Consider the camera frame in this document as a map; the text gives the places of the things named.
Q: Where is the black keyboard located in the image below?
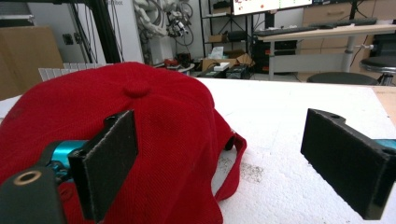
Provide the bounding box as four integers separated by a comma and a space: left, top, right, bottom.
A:
253, 18, 378, 37

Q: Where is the light wooden desk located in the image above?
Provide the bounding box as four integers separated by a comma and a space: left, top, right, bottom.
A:
257, 23, 396, 81

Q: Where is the black round stool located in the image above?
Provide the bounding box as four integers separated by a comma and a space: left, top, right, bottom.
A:
359, 55, 396, 87
306, 71, 380, 86

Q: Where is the brown cardboard sheet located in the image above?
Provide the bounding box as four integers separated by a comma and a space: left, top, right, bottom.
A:
0, 25, 64, 101

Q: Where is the black metal stand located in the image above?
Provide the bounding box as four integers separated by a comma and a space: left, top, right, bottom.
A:
0, 0, 122, 64

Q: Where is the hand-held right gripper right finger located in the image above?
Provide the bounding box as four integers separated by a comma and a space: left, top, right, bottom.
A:
300, 107, 396, 221

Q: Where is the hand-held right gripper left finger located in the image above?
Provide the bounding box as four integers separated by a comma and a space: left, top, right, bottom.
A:
67, 109, 139, 223

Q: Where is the red baseball cap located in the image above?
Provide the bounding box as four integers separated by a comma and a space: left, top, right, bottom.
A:
0, 61, 248, 224

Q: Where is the open cardboard box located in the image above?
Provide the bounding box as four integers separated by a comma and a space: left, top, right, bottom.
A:
201, 49, 256, 72

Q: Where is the white ribbed panel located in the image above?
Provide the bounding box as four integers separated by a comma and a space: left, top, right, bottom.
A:
37, 63, 110, 82

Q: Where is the black metal shelf rack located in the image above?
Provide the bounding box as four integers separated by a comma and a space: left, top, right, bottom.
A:
199, 0, 255, 60

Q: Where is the white robot arm with cables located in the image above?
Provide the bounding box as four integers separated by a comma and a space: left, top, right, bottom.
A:
133, 0, 194, 48

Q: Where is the wooden drawer cabinet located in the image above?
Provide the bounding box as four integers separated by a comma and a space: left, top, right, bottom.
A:
302, 0, 396, 28

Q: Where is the white foam board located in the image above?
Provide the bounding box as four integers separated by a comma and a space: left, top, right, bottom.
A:
0, 77, 396, 224

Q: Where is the computer monitor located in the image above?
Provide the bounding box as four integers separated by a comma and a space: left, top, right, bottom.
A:
232, 0, 314, 16

